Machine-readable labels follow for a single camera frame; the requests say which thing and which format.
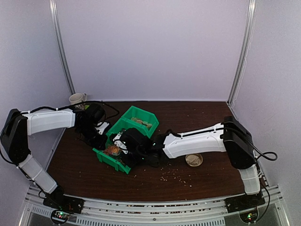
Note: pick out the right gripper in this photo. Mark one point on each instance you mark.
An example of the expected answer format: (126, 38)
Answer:
(129, 161)

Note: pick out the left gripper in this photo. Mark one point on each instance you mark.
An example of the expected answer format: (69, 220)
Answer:
(99, 145)

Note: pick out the green bin compartment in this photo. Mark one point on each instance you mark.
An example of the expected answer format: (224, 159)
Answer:
(144, 115)
(121, 125)

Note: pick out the green bin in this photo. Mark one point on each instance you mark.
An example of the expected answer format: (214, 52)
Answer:
(111, 155)

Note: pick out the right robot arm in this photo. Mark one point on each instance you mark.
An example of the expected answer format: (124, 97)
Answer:
(228, 136)

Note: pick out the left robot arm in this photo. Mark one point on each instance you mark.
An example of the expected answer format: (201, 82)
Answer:
(20, 125)

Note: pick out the star candies pile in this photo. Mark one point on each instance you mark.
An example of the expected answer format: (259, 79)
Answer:
(110, 150)

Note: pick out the yellow candies pile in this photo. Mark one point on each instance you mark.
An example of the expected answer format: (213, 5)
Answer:
(144, 123)

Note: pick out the white ceramic mug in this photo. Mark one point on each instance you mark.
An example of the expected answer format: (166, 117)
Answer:
(77, 98)

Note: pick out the gold jar lid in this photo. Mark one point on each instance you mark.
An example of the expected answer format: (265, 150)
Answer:
(194, 160)

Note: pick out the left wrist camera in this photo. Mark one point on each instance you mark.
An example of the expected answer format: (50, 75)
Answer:
(95, 112)

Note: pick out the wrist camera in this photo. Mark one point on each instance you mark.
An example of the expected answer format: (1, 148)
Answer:
(95, 112)
(133, 138)

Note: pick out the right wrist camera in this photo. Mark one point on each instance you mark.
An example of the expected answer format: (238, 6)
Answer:
(133, 138)

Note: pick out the aluminium front rail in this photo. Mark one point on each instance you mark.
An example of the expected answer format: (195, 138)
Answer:
(204, 212)

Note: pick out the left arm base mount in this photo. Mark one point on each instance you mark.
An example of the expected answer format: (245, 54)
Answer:
(69, 204)

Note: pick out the left aluminium corner post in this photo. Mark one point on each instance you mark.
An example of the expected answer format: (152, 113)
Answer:
(62, 54)

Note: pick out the aluminium corner post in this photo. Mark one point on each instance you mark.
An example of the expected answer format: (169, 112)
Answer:
(244, 49)
(62, 54)

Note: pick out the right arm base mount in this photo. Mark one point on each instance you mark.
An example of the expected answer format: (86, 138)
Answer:
(243, 202)

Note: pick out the right aluminium corner post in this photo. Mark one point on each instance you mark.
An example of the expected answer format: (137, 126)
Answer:
(244, 49)

